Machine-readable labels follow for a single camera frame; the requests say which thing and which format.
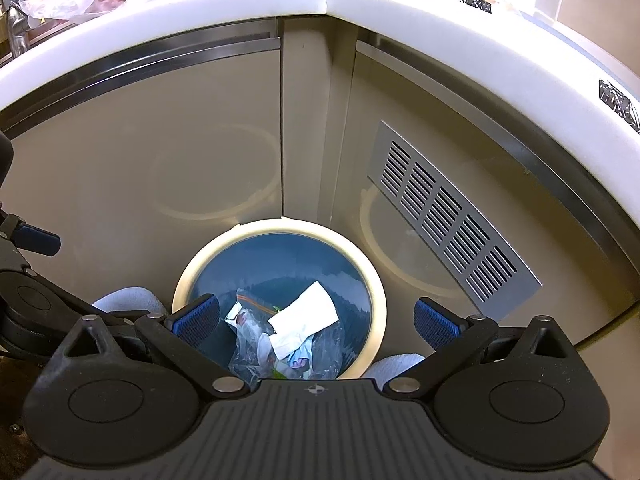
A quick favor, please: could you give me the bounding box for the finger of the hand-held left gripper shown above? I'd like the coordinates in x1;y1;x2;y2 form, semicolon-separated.
0;212;62;258
0;131;14;187

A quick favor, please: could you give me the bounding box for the blue paper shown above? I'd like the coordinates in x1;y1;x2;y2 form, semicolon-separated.
287;342;316;367

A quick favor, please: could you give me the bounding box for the clear plastic wrap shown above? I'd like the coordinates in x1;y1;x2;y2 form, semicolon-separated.
228;310;347;382

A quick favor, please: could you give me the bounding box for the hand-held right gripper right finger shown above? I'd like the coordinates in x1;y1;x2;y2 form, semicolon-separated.
385;297;592;399

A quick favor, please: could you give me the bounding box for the white fluffy slipper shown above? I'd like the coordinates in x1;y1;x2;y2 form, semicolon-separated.
367;352;427;387
92;285;169;318

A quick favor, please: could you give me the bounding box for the beige vented cabinet door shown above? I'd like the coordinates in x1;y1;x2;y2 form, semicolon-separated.
345;39;640;353

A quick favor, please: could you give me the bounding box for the steel faucet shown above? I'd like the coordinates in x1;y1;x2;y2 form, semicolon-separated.
0;2;32;59

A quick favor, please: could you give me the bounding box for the white cloth with black print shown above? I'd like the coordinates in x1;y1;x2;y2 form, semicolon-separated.
299;0;640;136

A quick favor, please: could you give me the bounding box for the white paper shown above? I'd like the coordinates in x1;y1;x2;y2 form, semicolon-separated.
267;281;340;360

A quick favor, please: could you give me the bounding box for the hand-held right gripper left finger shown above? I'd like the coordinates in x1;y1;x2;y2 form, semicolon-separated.
42;294;252;399

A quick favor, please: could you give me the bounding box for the metal cabinet vent grille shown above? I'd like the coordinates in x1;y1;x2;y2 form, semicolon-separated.
366;120;544;319

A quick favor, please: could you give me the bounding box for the cream round trash bin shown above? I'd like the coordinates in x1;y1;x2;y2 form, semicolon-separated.
171;217;389;382

